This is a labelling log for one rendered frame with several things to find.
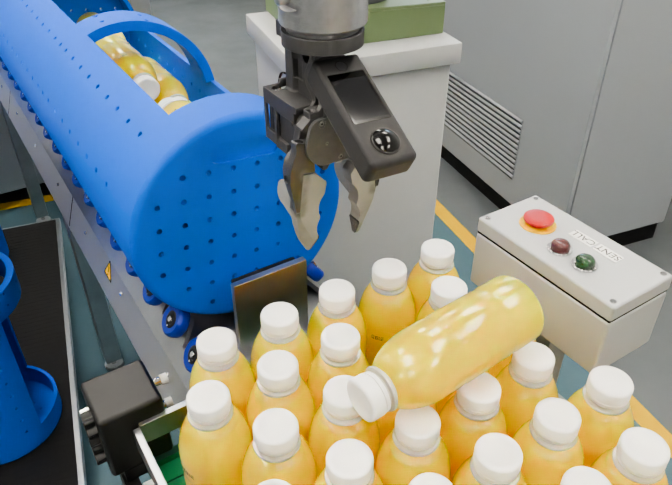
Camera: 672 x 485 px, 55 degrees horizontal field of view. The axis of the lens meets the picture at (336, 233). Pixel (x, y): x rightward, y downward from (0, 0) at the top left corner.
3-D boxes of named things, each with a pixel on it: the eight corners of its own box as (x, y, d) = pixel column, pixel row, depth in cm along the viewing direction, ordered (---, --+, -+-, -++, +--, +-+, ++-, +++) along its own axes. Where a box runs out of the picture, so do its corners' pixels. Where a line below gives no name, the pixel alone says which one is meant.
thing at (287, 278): (300, 323, 89) (297, 249, 82) (309, 333, 88) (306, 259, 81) (234, 351, 85) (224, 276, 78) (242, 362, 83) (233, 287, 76)
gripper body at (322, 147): (329, 125, 67) (328, 6, 60) (378, 158, 61) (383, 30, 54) (263, 143, 64) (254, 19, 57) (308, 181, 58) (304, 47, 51)
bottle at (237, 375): (258, 432, 78) (246, 317, 68) (270, 482, 73) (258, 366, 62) (199, 446, 77) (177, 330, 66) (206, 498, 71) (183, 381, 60)
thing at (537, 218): (536, 212, 81) (538, 204, 80) (559, 226, 78) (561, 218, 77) (516, 221, 79) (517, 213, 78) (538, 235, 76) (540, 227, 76)
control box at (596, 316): (522, 255, 90) (536, 192, 84) (649, 342, 76) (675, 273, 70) (468, 280, 85) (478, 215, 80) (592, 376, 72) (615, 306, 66)
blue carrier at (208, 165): (136, 87, 155) (124, -40, 140) (334, 282, 95) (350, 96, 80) (7, 103, 141) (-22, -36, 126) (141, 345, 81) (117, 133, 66)
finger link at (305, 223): (286, 226, 68) (300, 144, 64) (316, 254, 64) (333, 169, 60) (260, 229, 67) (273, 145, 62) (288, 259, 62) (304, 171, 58)
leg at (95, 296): (120, 355, 212) (76, 190, 176) (126, 366, 208) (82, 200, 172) (102, 362, 209) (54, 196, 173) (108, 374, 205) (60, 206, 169)
